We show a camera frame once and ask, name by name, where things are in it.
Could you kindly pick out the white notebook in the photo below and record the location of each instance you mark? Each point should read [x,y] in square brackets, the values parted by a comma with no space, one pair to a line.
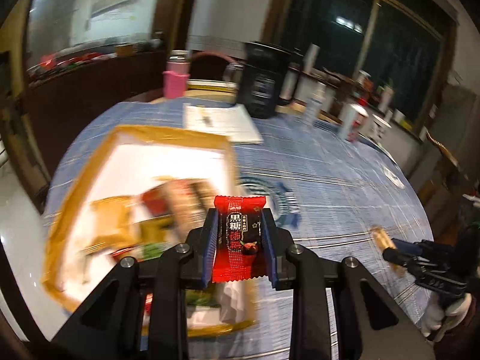
[232,122]

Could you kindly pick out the golden snack packet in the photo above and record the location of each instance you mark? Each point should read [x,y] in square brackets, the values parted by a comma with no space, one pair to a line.
[113,223]

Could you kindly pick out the red black candy packet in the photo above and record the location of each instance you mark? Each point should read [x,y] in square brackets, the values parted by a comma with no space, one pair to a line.
[239,250]

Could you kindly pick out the black electric kettle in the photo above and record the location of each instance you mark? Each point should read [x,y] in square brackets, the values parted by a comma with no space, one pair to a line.
[262,77]

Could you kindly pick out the white spray bottle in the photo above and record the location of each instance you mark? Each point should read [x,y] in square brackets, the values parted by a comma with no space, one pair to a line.
[314,104]

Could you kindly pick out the pink sleeved water bottle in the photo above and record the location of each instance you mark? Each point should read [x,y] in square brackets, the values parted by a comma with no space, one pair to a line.
[176,74]

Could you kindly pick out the gold taped cardboard tray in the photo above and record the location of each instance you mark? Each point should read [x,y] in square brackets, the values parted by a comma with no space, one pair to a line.
[130,160]

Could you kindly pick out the blue plaid tablecloth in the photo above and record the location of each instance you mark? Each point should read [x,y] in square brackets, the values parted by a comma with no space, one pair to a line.
[326,192]

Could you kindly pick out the yellow tape measure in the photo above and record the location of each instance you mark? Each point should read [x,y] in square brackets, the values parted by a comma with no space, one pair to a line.
[212,85]

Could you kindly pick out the green pea snack packet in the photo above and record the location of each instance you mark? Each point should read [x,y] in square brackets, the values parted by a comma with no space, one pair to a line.
[193,297]

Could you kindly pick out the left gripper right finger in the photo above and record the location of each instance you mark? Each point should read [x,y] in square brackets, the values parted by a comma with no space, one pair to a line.
[337,305]

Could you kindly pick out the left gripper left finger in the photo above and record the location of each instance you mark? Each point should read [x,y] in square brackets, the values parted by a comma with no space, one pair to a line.
[138,310]

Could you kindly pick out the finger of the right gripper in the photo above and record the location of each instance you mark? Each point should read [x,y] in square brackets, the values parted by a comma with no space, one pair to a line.
[407,247]
[398,258]

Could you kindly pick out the clear cracker packet yellow ends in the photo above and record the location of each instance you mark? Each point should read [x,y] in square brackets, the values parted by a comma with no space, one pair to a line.
[189,200]

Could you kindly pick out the yellow black pen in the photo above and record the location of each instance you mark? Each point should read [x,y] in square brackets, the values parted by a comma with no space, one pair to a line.
[205,117]

